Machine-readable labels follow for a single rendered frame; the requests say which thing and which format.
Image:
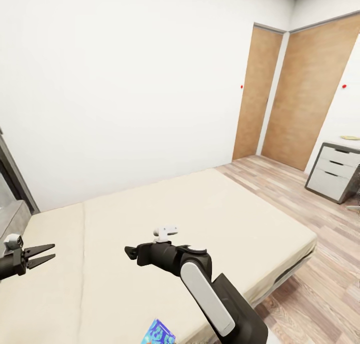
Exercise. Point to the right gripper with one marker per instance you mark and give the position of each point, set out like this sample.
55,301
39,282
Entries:
148,253

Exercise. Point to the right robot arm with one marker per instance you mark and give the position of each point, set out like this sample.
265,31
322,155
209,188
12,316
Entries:
233,320

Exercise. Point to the sliding door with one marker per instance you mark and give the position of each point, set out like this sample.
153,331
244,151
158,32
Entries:
261,66
314,62

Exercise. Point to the board game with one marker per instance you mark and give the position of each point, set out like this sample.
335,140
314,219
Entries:
158,334

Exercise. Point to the desk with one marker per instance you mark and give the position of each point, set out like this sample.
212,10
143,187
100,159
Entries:
336,171

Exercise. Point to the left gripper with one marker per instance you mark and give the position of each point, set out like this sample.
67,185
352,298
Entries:
18,262

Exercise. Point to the bed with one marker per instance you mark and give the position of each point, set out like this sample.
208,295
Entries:
93,293

